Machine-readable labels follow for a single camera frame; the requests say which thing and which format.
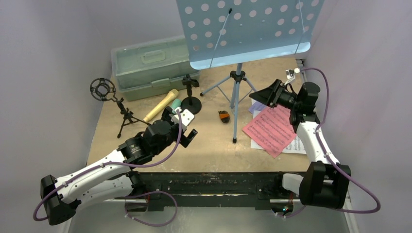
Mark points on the black round-base microphone stand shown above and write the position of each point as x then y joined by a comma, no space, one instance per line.
190,103

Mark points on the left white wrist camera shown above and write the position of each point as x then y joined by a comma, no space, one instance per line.
183,116

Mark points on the lavender sheet music page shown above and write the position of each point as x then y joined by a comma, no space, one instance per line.
256,106

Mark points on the light blue music stand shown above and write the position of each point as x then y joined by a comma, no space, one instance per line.
226,32

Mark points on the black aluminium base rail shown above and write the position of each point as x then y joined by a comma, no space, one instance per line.
276,191

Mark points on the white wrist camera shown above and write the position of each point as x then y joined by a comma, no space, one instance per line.
183,116
291,75

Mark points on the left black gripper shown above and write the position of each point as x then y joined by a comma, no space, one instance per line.
184,139

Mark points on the black tripod microphone stand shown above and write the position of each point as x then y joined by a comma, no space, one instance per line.
104,90

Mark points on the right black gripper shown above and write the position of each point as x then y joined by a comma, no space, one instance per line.
277,94

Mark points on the mint green microphone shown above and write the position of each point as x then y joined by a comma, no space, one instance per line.
175,104

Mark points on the orange black hex key set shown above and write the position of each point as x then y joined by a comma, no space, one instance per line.
224,116

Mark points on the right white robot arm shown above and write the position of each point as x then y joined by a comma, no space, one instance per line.
315,151

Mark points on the cream yellow microphone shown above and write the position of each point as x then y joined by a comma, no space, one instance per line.
171,96

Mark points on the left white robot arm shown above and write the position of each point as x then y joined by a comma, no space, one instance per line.
112,176

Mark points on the grey-green plastic toolbox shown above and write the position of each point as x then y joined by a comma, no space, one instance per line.
152,68

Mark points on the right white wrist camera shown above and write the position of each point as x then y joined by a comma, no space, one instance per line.
291,75

